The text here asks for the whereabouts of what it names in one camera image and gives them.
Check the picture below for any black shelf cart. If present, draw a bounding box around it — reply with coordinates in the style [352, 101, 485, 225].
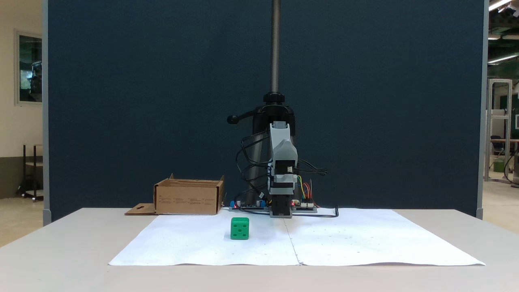
[16, 144, 44, 202]

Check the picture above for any black power cable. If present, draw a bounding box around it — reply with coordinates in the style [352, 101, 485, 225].
[293, 206, 339, 219]

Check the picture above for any black tripod stand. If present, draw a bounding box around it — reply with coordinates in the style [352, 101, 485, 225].
[226, 0, 296, 209]

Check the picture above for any black servo cable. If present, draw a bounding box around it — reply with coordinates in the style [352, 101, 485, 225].
[239, 162, 270, 208]
[236, 132, 272, 179]
[296, 159, 328, 177]

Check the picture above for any brown cardboard box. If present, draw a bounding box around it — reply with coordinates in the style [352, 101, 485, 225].
[124, 174, 226, 216]

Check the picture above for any blue circuit board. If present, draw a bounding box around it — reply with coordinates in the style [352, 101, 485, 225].
[228, 198, 269, 212]

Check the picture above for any dark blue partition panel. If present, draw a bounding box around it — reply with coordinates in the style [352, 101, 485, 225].
[43, 0, 489, 223]

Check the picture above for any aluminium profile frame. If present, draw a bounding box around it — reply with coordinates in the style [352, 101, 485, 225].
[485, 78, 514, 183]

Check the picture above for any green die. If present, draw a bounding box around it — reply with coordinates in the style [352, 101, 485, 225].
[230, 217, 250, 240]

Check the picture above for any circuit board with jumper wires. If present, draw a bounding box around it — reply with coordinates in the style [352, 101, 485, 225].
[291, 200, 318, 213]

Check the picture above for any framed wall window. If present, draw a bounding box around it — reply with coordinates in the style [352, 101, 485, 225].
[14, 29, 43, 107]

